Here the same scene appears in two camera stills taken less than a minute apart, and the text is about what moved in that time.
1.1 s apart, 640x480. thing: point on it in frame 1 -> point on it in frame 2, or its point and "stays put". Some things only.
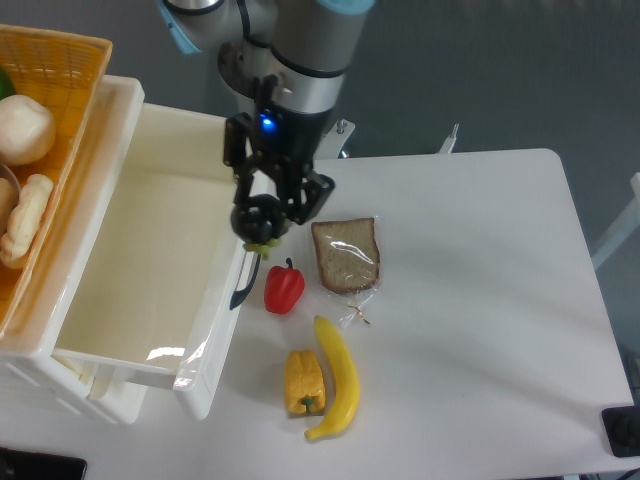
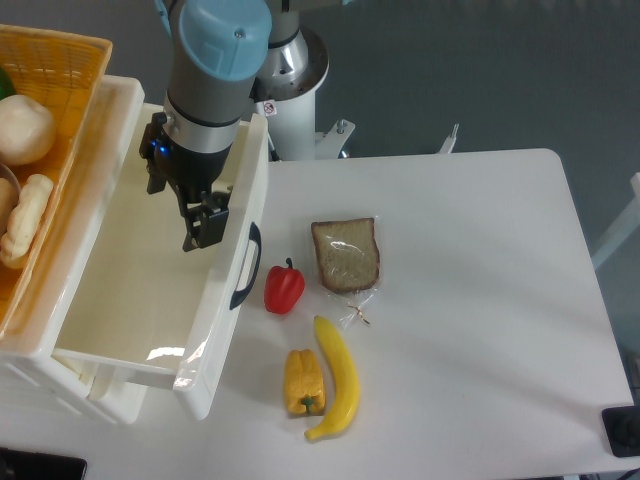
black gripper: x=282 y=136 -> x=194 y=175
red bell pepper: x=284 y=288 stays put
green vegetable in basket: x=7 y=89 stays put
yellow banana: x=348 y=404 stays put
